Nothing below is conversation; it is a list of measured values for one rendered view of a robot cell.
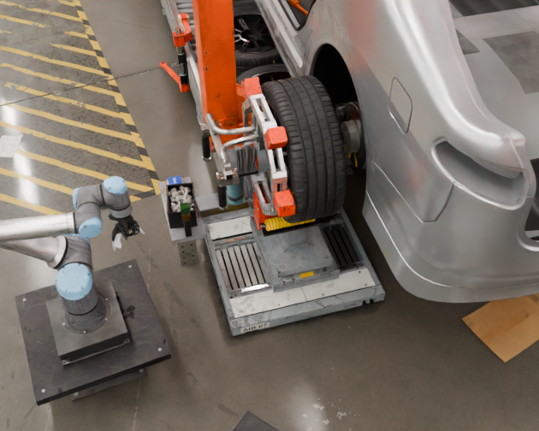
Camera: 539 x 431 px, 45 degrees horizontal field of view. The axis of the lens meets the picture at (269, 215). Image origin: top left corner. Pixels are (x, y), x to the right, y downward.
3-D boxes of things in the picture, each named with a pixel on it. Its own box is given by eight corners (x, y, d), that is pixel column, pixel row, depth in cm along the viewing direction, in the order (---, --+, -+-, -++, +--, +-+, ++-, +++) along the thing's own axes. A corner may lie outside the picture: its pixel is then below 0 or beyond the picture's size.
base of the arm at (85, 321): (67, 334, 289) (62, 322, 282) (62, 300, 301) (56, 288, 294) (109, 323, 293) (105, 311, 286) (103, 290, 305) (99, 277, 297)
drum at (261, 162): (275, 176, 302) (275, 153, 292) (229, 185, 298) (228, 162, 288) (266, 156, 312) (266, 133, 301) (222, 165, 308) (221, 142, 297)
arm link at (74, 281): (64, 317, 283) (54, 294, 270) (62, 286, 294) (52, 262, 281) (99, 309, 286) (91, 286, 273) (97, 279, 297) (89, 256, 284)
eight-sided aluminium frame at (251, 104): (286, 236, 304) (288, 148, 264) (272, 239, 303) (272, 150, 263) (256, 161, 340) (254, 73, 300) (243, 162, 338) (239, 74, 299)
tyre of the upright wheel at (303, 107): (352, 124, 261) (301, 49, 308) (295, 134, 256) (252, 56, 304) (343, 242, 305) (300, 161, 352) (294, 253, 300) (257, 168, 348)
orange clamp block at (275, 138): (284, 147, 275) (288, 141, 267) (266, 150, 274) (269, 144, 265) (281, 131, 276) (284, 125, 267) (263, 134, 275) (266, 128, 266)
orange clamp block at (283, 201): (289, 200, 287) (295, 215, 281) (272, 203, 285) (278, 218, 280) (289, 189, 282) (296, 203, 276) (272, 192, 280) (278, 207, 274)
